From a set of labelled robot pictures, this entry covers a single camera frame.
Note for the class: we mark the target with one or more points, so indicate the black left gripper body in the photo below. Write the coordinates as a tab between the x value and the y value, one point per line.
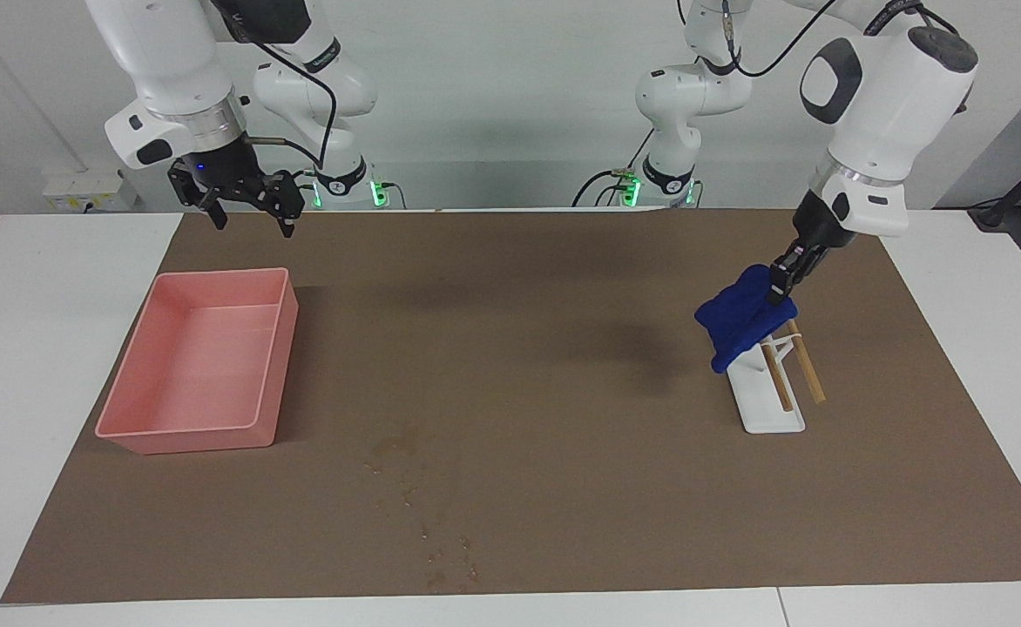
820	228

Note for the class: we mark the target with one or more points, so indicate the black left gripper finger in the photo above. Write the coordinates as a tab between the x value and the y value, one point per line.
779	283
800	274

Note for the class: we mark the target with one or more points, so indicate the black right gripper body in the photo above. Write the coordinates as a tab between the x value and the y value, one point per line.
233	178

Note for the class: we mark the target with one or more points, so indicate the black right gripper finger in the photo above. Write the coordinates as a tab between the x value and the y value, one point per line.
218	212
287	222

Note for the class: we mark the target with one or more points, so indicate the dark blue towel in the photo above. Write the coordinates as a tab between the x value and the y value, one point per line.
737	322

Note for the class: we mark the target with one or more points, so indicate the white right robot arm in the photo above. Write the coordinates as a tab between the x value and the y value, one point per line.
162	61

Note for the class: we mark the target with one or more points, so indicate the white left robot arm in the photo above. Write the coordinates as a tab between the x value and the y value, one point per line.
885	104

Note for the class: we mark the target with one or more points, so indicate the white rack with wooden rods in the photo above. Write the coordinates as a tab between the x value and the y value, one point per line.
772	418

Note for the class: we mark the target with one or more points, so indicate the pink plastic bin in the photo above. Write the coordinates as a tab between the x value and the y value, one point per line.
197	366

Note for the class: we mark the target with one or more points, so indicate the black stand leg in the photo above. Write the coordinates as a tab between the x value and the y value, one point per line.
1011	193

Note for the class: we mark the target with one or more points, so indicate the brown table mat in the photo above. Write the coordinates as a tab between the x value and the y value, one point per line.
519	348

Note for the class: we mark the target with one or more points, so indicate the white wall socket box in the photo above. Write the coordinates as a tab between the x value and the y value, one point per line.
84	190

